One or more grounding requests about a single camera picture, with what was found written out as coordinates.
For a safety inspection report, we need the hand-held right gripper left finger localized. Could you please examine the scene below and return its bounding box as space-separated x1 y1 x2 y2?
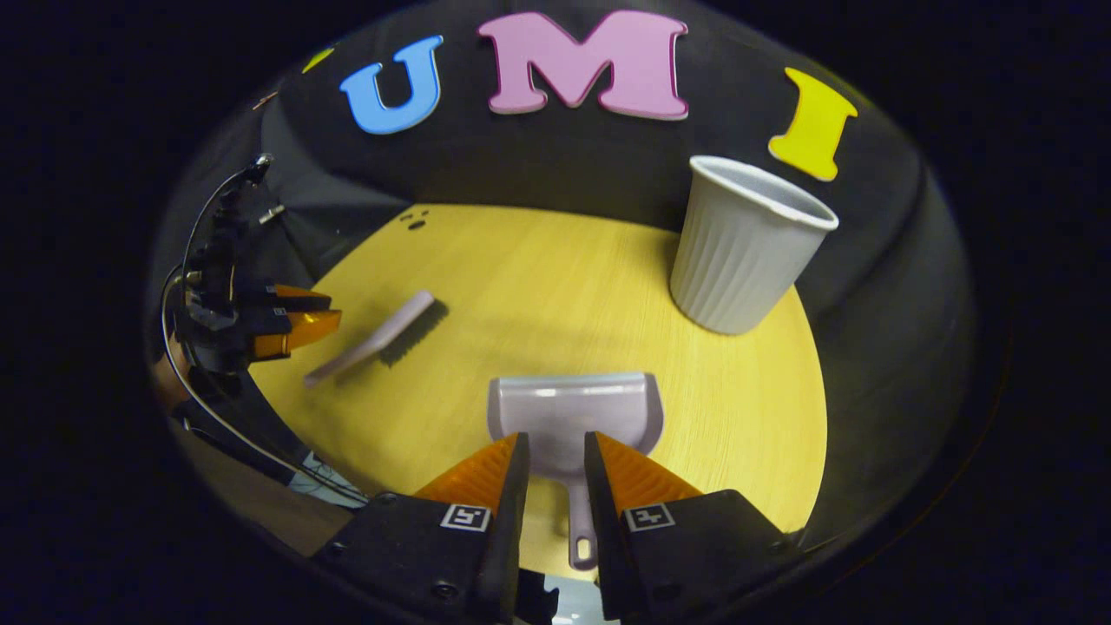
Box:
311 431 530 625

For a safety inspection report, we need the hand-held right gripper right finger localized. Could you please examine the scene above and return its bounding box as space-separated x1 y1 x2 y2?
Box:
583 431 795 625

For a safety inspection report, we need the small pink broom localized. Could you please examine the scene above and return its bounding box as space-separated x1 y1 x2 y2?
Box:
303 290 450 388

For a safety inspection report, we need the grey plastic dustpan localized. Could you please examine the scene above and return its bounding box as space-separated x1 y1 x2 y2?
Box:
486 372 665 572

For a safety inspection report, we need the white ribbed garbage bin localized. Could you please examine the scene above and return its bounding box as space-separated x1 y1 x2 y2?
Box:
669 155 840 336

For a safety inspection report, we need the wooden desktop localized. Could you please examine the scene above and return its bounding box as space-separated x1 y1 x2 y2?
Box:
250 203 828 584

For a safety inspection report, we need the white cable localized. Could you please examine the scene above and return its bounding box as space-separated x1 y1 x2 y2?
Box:
161 161 370 506

